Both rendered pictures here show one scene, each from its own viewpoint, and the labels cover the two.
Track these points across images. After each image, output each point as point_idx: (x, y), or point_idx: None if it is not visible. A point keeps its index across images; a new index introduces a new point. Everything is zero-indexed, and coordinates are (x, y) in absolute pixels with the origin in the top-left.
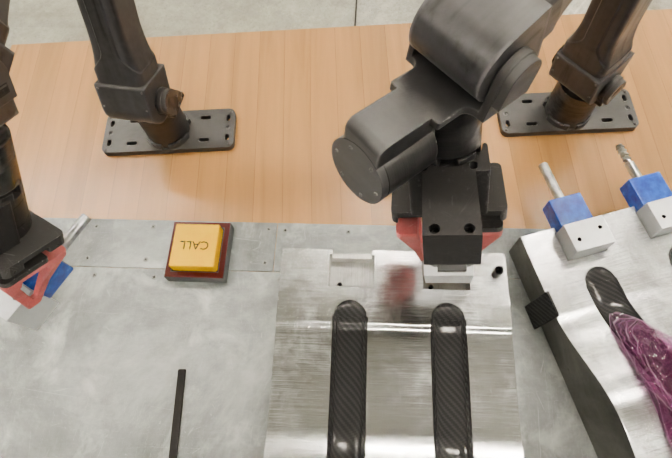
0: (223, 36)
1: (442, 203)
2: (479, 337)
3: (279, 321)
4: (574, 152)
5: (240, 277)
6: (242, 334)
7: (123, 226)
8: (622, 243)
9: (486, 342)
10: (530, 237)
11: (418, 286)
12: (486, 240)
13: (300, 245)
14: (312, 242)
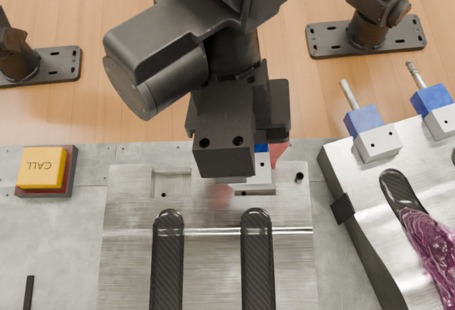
0: None
1: (216, 118)
2: (284, 237)
3: (105, 231)
4: (372, 70)
5: (83, 191)
6: (84, 241)
7: None
8: (411, 147)
9: (290, 241)
10: (331, 145)
11: (229, 193)
12: (276, 151)
13: (136, 161)
14: (146, 158)
